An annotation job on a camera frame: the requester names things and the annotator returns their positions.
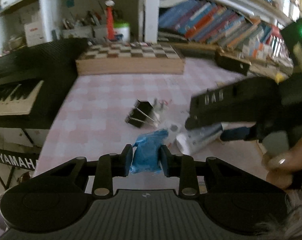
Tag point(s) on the blue plastic bag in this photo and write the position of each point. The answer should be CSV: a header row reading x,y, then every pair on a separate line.
x,y
146,158

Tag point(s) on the dark wooden case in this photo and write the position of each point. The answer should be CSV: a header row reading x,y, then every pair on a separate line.
x,y
232,63

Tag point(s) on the pink checkered tablecloth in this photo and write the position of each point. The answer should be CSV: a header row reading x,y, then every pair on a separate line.
x,y
91,121

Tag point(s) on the wooden chess board box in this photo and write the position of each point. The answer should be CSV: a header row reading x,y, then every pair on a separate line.
x,y
130,58

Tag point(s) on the black Yamaha keyboard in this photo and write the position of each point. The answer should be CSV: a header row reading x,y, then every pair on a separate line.
x,y
34,82

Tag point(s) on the black binder clips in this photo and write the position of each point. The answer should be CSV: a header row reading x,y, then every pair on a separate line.
x,y
140,114

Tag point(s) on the white shelf unit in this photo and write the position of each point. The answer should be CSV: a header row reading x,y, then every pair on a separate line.
x,y
141,5

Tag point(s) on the white red label card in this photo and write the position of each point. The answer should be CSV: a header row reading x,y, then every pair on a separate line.
x,y
172,127

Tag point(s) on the red orange bottle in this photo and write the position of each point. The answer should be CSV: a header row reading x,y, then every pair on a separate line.
x,y
110,22

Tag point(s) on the white pen holder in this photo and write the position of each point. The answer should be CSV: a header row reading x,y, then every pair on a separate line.
x,y
99,32

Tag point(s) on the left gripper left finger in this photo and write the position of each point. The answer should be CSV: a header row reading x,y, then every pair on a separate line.
x,y
110,166

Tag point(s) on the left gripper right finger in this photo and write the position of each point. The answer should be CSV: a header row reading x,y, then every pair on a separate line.
x,y
183,167

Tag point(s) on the yellow cardboard box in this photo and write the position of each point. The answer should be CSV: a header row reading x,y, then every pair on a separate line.
x,y
280,77

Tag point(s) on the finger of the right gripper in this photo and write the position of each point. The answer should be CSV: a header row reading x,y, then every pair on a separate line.
x,y
248,100
241,133

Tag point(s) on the white green lid jar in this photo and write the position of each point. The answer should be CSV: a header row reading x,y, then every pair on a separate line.
x,y
122,31

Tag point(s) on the row of leaning books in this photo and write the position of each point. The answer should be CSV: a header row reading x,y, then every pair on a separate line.
x,y
214,24

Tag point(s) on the white power plug adapter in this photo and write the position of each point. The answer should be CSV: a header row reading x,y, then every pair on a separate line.
x,y
159,111

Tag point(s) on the white silver tube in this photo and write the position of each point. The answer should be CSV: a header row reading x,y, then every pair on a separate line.
x,y
193,141

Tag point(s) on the person's right hand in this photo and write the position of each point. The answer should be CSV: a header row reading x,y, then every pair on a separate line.
x,y
281,167

